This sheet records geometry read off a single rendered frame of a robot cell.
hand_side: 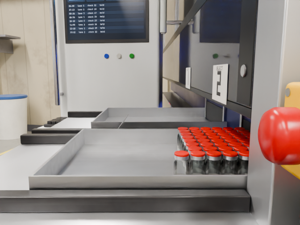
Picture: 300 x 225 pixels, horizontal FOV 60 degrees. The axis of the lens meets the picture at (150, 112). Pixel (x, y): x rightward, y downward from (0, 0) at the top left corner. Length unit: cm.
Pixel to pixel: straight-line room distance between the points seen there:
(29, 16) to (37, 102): 142
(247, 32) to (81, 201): 27
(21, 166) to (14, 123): 401
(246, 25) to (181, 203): 22
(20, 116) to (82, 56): 330
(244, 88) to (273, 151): 16
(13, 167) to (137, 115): 51
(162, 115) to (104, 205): 63
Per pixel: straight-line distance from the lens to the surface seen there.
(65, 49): 134
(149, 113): 90
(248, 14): 34
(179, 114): 91
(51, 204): 33
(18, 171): 48
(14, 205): 35
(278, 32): 27
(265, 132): 20
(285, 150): 19
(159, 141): 57
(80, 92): 131
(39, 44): 478
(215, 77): 46
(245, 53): 34
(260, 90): 29
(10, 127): 452
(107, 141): 58
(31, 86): 489
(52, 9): 132
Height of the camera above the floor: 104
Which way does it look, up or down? 9 degrees down
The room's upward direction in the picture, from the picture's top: straight up
